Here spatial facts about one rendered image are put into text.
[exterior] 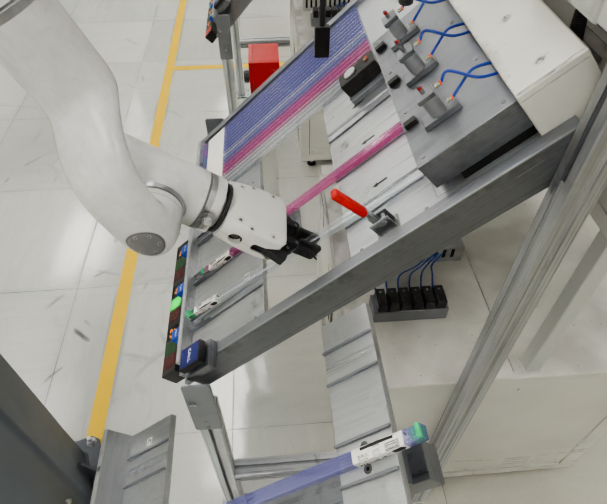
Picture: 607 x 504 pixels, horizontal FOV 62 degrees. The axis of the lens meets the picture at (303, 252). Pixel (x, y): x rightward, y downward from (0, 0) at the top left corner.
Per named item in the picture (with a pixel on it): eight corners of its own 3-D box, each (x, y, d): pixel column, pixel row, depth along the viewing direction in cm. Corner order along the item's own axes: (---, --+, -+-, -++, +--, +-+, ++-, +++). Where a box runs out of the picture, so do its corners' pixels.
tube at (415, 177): (191, 319, 95) (186, 317, 94) (192, 313, 95) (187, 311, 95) (424, 179, 70) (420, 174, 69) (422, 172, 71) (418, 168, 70)
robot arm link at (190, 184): (209, 206, 66) (214, 160, 72) (108, 164, 60) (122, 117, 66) (182, 241, 71) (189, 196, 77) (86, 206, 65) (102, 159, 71)
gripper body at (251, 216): (222, 214, 67) (292, 243, 72) (226, 164, 74) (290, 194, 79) (197, 245, 72) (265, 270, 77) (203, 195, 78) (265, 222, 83)
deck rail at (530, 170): (206, 386, 91) (178, 375, 88) (207, 376, 93) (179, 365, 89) (601, 156, 59) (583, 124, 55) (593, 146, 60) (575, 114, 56)
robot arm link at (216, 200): (209, 204, 66) (230, 212, 68) (214, 160, 72) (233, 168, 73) (183, 239, 71) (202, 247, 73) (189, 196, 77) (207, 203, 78)
